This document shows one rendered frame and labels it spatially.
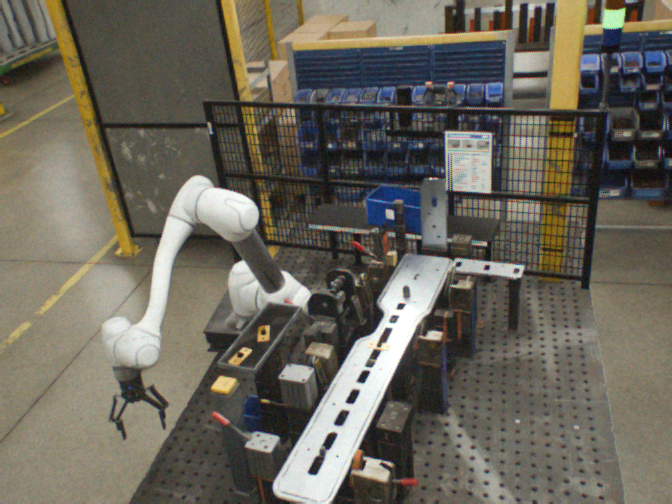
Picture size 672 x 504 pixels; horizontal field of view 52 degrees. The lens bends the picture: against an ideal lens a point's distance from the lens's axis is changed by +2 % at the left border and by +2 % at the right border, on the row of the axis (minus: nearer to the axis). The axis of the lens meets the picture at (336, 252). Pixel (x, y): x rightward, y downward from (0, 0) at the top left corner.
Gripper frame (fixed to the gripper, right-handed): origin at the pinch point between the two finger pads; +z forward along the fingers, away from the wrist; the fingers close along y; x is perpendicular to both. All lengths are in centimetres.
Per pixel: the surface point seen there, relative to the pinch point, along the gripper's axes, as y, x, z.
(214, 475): -20.1, 5.5, 20.6
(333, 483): -59, 55, 7
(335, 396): -67, 21, -4
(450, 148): -146, -69, -66
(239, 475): -29.9, 18.7, 16.0
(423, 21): -315, -651, -168
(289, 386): -53, 23, -12
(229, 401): -33.8, 30.8, -15.1
